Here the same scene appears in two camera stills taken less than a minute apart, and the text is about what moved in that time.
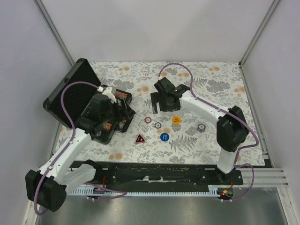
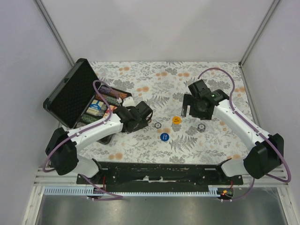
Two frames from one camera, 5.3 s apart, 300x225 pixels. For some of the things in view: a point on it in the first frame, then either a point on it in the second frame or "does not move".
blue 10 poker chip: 158,125 does not move
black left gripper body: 110,116 to 142,124
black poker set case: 79,102 does not move
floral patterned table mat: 186,137 does not move
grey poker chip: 201,128 does not move
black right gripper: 156,97 to 189,100
